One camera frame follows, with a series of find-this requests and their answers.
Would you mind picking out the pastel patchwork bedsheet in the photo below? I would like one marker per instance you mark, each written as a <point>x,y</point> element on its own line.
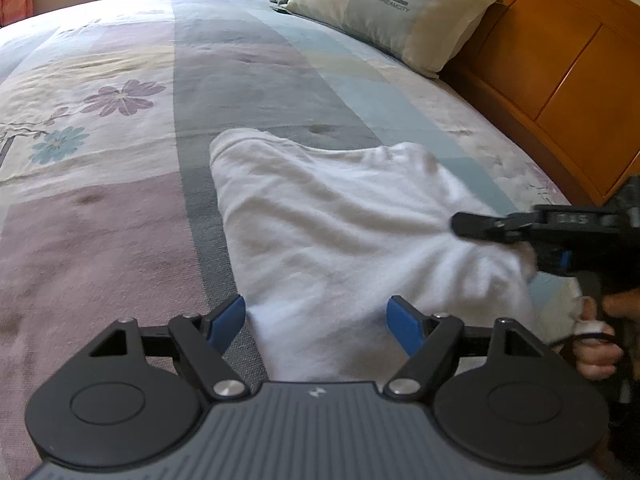
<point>125,160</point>

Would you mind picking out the wooden bed headboard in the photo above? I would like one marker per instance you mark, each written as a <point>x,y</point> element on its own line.
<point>560,70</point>

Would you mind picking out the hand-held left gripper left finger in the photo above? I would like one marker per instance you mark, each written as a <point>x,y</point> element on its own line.
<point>226,322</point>

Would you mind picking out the person's right hand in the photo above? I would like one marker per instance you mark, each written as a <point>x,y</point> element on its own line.
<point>597,345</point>

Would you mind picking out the white printed sweatshirt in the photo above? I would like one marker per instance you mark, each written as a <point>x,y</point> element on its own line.
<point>360,250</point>

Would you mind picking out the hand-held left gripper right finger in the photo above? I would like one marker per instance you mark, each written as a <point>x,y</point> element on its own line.
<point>406,325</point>

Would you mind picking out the pale printed pillow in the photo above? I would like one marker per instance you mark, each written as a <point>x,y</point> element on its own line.
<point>400,10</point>

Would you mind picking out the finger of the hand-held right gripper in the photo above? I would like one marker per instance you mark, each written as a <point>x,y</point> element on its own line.
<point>490,226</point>
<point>564,260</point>

